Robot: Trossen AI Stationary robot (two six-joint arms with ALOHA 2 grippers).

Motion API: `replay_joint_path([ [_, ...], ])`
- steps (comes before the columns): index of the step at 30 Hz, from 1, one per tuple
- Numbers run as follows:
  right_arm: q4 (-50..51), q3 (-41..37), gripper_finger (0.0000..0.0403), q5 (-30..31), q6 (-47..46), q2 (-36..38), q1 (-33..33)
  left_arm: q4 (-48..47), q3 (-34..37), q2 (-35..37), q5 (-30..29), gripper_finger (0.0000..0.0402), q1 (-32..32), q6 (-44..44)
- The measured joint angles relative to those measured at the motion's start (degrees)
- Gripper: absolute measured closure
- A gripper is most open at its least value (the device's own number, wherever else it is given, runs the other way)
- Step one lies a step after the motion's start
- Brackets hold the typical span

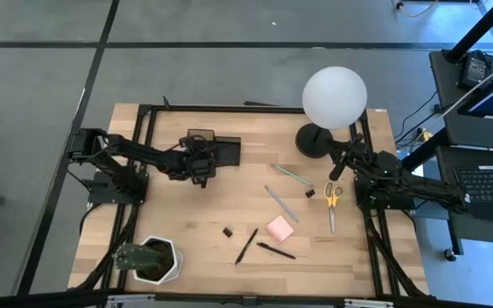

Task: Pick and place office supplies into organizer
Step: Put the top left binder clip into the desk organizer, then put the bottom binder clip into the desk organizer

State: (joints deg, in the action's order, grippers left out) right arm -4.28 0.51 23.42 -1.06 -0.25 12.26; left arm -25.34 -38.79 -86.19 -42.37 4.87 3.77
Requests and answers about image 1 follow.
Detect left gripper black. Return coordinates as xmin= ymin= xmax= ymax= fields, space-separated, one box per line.
xmin=179 ymin=134 xmax=219 ymax=190

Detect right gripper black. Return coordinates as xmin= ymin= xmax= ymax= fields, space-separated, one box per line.
xmin=329 ymin=133 xmax=378 ymax=182

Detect teal pencil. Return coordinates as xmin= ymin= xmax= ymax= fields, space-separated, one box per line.
xmin=271 ymin=163 xmax=314 ymax=187

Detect black pen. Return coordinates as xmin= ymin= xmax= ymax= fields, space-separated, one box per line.
xmin=255 ymin=241 xmax=298 ymax=261
xmin=234 ymin=227 xmax=259 ymax=266

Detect pale pink sticky note pad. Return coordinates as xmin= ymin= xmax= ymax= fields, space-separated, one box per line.
xmin=264 ymin=214 xmax=295 ymax=245

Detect black mesh desk organizer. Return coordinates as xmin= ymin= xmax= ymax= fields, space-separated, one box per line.
xmin=186 ymin=127 xmax=242 ymax=169

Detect white globe table lamp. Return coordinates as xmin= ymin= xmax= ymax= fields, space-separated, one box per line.
xmin=294 ymin=65 xmax=369 ymax=160

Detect white hexagonal plant pot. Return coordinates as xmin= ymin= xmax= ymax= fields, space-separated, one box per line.
xmin=132 ymin=234 xmax=185 ymax=286

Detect green cactus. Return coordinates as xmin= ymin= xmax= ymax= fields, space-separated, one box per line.
xmin=113 ymin=242 xmax=166 ymax=272

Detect black side desk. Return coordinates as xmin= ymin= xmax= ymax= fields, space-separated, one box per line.
xmin=427 ymin=48 xmax=493 ymax=151

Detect black keyboard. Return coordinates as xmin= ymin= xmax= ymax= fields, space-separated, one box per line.
xmin=453 ymin=164 xmax=493 ymax=224

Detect black keyboard desk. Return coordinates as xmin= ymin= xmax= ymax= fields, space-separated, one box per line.
xmin=434 ymin=145 xmax=493 ymax=247

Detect black power adapter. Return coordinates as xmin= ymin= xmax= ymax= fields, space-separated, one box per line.
xmin=457 ymin=50 xmax=493 ymax=92

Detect black and silver beam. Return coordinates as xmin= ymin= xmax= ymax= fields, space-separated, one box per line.
xmin=0 ymin=288 xmax=493 ymax=308

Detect yellow handled scissors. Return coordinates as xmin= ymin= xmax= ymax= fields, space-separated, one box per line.
xmin=323 ymin=181 xmax=345 ymax=235

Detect black aluminium table frame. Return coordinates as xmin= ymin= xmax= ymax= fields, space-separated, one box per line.
xmin=68 ymin=96 xmax=430 ymax=300

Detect yellow floor cable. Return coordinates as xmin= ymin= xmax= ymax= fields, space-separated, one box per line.
xmin=393 ymin=0 xmax=441 ymax=19

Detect black diagonal post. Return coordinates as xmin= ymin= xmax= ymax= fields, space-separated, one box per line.
xmin=443 ymin=0 xmax=493 ymax=64

